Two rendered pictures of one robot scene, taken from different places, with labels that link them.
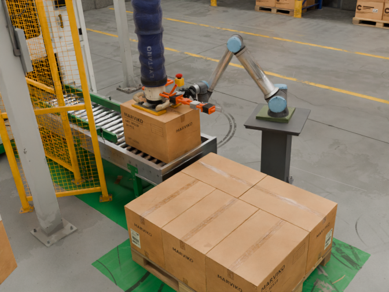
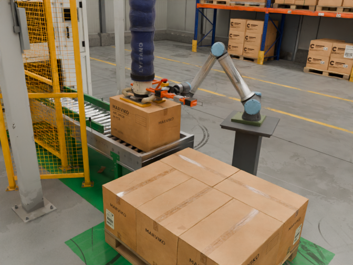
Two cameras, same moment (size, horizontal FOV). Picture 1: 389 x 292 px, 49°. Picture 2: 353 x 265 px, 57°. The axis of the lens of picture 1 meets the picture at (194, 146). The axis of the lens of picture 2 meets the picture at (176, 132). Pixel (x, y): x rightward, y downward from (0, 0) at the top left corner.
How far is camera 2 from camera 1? 0.66 m
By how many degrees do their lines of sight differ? 6
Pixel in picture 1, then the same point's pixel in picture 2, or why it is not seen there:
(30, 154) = (19, 130)
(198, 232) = (173, 214)
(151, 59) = (142, 54)
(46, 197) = (30, 174)
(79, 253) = (54, 231)
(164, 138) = (146, 128)
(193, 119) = (174, 114)
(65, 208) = (49, 190)
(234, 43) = (217, 48)
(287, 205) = (260, 197)
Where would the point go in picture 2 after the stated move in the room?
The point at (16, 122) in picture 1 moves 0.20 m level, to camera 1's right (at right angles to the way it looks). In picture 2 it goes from (8, 97) to (34, 97)
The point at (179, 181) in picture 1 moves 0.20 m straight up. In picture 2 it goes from (157, 168) to (157, 146)
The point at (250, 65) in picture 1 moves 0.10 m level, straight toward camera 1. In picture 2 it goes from (230, 69) to (230, 71)
